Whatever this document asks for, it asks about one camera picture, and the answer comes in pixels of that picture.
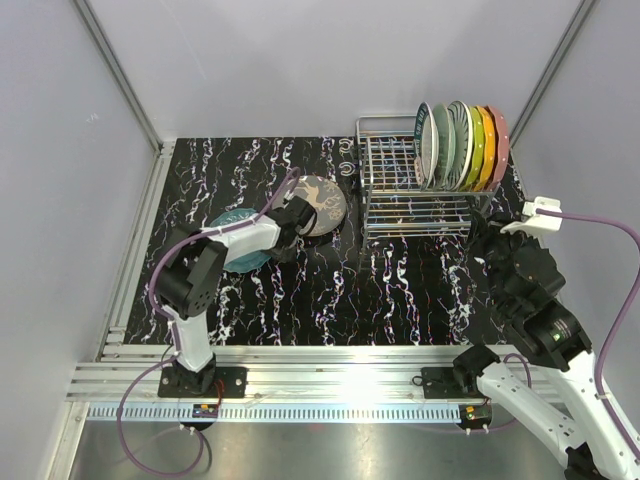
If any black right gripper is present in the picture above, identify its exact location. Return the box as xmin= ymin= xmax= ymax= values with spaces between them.
xmin=464 ymin=209 xmax=536 ymax=312

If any pink dotted plate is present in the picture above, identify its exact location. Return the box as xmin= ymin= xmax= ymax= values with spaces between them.
xmin=488 ymin=105 xmax=510 ymax=190

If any green dotted plate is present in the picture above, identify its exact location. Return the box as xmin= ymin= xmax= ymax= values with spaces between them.
xmin=467 ymin=106 xmax=485 ymax=189

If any mint green plate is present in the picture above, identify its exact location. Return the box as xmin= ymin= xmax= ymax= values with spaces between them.
xmin=433 ymin=104 xmax=455 ymax=190

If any white blue striped plate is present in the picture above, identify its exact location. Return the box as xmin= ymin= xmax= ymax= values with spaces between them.
xmin=447 ymin=100 xmax=473 ymax=190

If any orange dotted plate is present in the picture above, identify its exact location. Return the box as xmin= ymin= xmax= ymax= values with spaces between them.
xmin=475 ymin=106 xmax=496 ymax=191

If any teal lettered plate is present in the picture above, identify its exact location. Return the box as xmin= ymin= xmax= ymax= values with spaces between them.
xmin=414 ymin=102 xmax=439 ymax=190

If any teal scalloped plate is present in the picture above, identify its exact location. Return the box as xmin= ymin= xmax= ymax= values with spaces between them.
xmin=209 ymin=208 xmax=270 ymax=274

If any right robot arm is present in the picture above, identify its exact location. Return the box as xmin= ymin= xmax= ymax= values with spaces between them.
xmin=452 ymin=208 xmax=639 ymax=479

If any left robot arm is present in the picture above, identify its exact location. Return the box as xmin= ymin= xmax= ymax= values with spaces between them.
xmin=149 ymin=196 xmax=317 ymax=399

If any metal dish rack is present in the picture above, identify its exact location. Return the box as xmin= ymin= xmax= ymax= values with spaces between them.
xmin=355 ymin=114 xmax=495 ymax=243

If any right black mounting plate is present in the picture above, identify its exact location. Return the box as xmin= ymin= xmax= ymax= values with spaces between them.
xmin=411 ymin=366 xmax=489 ymax=405

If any black mounting plate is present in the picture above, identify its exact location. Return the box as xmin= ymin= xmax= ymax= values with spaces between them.
xmin=411 ymin=366 xmax=489 ymax=405
xmin=157 ymin=365 xmax=248 ymax=399

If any right small circuit board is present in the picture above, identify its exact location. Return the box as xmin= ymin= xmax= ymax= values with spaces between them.
xmin=462 ymin=404 xmax=492 ymax=422

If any small circuit board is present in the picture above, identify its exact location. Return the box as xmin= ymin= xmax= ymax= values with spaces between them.
xmin=192 ymin=404 xmax=219 ymax=418
xmin=462 ymin=404 xmax=492 ymax=422

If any black marble pattern mat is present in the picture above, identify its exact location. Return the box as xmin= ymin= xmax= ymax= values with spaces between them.
xmin=124 ymin=137 xmax=506 ymax=346

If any grey deer plate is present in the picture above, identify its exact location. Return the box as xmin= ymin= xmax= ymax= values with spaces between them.
xmin=294 ymin=175 xmax=347 ymax=237

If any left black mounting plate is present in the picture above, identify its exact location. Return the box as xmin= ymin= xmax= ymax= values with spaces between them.
xmin=157 ymin=365 xmax=248 ymax=399

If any left small circuit board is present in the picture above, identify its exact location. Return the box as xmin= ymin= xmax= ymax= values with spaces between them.
xmin=192 ymin=404 xmax=219 ymax=418

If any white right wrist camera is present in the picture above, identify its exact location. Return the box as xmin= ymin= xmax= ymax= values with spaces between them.
xmin=500 ymin=196 xmax=562 ymax=237

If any right aluminium frame post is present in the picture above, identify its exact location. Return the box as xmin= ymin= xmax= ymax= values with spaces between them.
xmin=510 ymin=0 xmax=600 ymax=147

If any aluminium frame post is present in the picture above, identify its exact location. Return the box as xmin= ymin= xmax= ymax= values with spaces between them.
xmin=510 ymin=0 xmax=600 ymax=147
xmin=71 ymin=0 xmax=163 ymax=153

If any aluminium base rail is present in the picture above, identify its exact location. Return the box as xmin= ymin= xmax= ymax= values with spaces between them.
xmin=65 ymin=344 xmax=609 ymax=421

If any left aluminium frame post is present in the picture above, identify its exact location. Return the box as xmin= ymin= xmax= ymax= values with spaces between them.
xmin=71 ymin=0 xmax=163 ymax=153

